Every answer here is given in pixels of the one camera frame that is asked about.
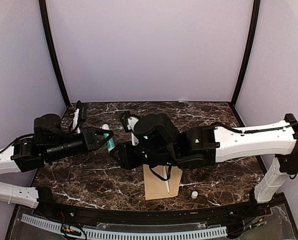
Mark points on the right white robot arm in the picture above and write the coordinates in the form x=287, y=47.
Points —
x=157, y=142

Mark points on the small white-capped glue bottle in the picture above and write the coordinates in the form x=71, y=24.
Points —
x=110, y=143

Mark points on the black front frame rail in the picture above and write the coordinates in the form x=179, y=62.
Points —
x=215, y=215

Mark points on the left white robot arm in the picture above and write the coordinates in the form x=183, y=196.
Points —
x=48, y=143

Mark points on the white slotted cable duct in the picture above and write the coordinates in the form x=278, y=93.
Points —
x=112, y=231

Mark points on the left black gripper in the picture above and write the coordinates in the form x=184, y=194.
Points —
x=91, y=139

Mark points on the white glue bottle cap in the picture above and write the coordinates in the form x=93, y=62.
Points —
x=194, y=194

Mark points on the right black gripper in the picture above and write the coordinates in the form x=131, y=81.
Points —
x=126, y=160

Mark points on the brown kraft envelope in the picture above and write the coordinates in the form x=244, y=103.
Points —
x=156, y=188

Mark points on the black corner post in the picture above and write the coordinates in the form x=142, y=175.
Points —
x=52, y=51
x=247, y=52

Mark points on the right black corner post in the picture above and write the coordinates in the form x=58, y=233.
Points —
x=247, y=52

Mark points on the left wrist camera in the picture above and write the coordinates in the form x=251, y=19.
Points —
x=79, y=118

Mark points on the white letter paper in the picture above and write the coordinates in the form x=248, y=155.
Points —
x=165, y=176

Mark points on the left black corner post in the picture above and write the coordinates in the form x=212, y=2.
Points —
x=52, y=51

